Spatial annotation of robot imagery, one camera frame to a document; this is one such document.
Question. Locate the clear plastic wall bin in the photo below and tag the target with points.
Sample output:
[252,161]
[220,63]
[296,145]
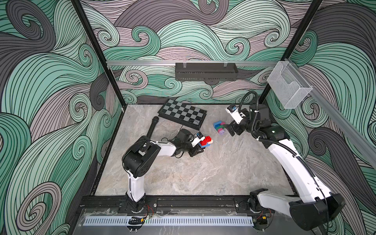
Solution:
[288,84]

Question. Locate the black wall tray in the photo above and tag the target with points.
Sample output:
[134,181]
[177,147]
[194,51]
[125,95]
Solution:
[207,72]

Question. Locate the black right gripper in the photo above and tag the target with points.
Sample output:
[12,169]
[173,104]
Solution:
[237,126]

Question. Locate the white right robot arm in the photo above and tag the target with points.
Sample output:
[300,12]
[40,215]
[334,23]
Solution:
[315,204]

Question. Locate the black green chessboard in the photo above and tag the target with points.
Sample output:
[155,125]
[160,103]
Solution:
[183,114]

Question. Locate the black microphone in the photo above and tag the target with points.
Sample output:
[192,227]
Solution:
[155,120]

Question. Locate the white slotted cable duct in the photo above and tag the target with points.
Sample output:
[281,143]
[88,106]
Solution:
[241,221]

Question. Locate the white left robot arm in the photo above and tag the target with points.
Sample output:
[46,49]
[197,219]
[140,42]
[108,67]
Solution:
[139,158]

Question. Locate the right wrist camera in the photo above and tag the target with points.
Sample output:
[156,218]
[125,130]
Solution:
[243,118]

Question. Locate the red long lego brick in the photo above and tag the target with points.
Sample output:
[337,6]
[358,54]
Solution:
[208,140]

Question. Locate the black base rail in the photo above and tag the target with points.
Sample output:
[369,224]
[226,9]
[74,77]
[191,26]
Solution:
[163,204]

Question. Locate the green long lego brick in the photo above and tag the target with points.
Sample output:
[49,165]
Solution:
[221,127]

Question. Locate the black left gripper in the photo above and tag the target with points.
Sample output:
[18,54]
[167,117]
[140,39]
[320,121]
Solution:
[195,151]

